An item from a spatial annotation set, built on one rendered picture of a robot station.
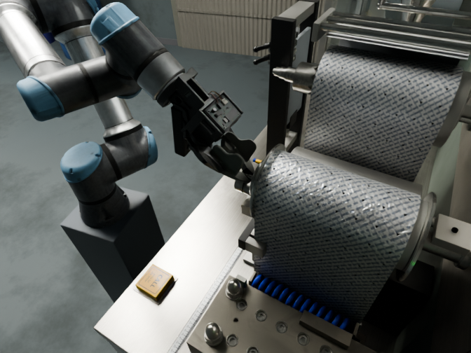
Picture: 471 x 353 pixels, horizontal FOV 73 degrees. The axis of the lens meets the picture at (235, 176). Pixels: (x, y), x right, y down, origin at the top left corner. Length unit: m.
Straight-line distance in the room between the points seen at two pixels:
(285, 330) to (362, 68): 0.52
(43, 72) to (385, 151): 0.64
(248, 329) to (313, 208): 0.29
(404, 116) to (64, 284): 1.93
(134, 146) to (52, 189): 1.82
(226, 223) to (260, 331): 0.39
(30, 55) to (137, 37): 0.23
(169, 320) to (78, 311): 1.22
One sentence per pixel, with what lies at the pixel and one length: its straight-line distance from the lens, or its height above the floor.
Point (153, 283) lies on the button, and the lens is 0.87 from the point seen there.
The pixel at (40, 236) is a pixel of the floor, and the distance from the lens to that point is 2.45.
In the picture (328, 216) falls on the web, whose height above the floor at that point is 1.28.
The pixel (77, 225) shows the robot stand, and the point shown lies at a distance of 1.10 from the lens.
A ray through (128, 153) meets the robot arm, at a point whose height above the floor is 1.10.
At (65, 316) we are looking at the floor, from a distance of 2.05.
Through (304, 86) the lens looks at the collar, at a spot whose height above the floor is 1.33.
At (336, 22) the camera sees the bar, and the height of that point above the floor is 1.45.
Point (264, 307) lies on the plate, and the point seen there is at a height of 1.03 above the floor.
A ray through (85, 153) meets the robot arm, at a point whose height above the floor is 1.13.
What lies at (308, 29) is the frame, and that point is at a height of 1.38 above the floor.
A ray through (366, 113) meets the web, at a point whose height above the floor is 1.33.
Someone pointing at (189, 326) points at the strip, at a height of 0.90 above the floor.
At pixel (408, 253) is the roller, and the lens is 0.53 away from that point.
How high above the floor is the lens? 1.67
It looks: 44 degrees down
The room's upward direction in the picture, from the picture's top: 3 degrees counter-clockwise
